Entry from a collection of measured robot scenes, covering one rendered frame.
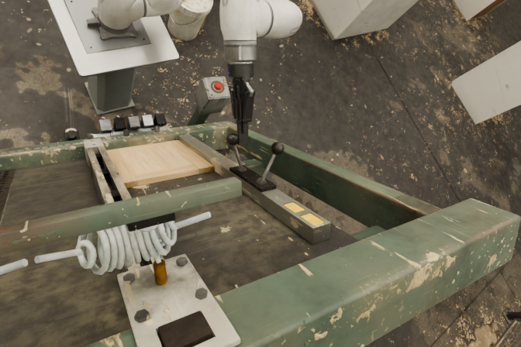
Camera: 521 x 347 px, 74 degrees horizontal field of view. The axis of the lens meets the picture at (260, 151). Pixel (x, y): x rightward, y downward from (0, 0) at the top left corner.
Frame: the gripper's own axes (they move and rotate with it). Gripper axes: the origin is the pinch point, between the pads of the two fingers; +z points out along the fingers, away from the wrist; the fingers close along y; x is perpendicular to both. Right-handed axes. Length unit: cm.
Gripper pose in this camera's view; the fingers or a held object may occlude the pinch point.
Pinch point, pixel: (243, 132)
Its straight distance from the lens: 103.0
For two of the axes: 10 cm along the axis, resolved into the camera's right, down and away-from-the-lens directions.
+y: -5.0, -2.5, 8.3
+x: -8.7, 1.6, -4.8
